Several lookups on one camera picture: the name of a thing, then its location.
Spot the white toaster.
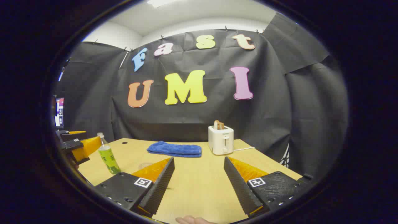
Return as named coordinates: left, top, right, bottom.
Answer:
left=208, top=125, right=234, bottom=155

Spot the ceiling light panel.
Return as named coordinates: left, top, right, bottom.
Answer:
left=147, top=0, right=178, bottom=8

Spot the computer monitor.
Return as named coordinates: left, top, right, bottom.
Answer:
left=54, top=97, right=65, bottom=128

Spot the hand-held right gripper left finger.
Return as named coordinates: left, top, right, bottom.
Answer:
left=94, top=156, right=175, bottom=217

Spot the black backdrop cloth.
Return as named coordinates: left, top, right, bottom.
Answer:
left=53, top=12, right=349, bottom=181

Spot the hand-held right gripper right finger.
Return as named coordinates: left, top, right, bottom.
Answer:
left=223, top=156, right=305, bottom=217

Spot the blue folded towel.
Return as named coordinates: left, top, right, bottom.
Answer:
left=147, top=141, right=202, bottom=158

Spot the green label water bottle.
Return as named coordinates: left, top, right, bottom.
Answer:
left=97, top=132, right=121, bottom=175

